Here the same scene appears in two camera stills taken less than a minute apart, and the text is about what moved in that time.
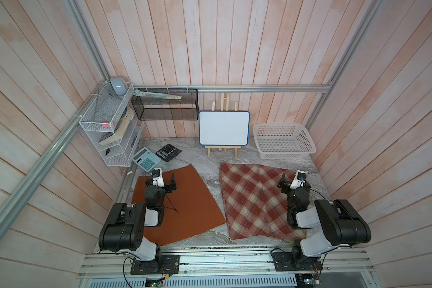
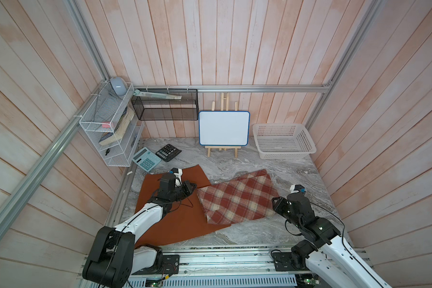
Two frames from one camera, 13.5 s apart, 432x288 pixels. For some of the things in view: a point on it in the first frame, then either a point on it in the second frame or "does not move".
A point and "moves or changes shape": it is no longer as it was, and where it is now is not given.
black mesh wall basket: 151,108 does not move
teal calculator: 146,159 does not move
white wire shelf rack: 111,119 does not move
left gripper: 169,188 -> 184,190
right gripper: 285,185 -> 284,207
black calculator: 168,152 does not move
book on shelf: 122,126 does not move
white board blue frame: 224,128 does not move
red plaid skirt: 255,207 moves or changes shape
